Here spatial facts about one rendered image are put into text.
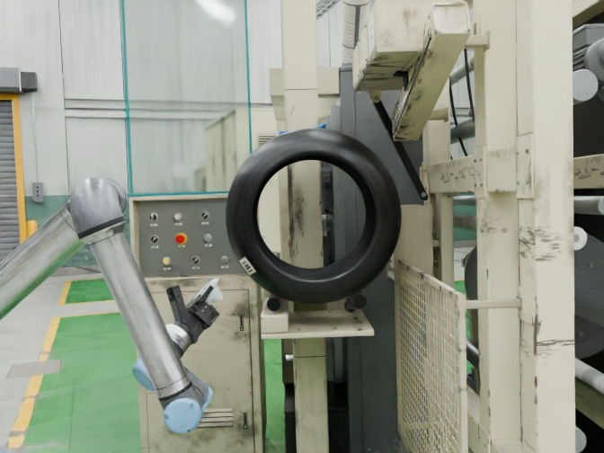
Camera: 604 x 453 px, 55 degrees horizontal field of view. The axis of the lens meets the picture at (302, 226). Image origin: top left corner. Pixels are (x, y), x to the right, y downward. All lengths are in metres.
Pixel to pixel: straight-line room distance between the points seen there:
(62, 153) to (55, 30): 2.11
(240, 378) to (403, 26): 1.68
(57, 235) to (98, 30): 9.85
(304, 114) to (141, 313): 1.11
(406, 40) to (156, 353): 1.06
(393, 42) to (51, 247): 1.06
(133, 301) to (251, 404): 1.38
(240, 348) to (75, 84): 8.90
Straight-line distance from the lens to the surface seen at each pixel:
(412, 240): 2.23
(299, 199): 2.25
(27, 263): 1.65
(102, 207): 1.46
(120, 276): 1.46
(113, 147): 11.01
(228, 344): 2.67
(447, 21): 1.65
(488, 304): 1.50
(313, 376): 2.36
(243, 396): 2.74
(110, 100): 11.11
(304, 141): 1.86
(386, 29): 1.71
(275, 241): 5.43
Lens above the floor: 1.25
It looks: 3 degrees down
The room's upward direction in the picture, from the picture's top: 2 degrees counter-clockwise
